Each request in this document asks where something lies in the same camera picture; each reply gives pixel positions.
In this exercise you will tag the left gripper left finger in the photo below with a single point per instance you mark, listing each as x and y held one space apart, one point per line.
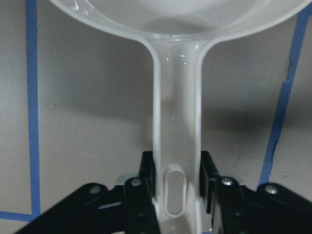
93 209

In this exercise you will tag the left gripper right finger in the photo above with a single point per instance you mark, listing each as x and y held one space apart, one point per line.
236 209

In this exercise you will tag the beige plastic dustpan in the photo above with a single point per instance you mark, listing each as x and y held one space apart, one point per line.
178 34

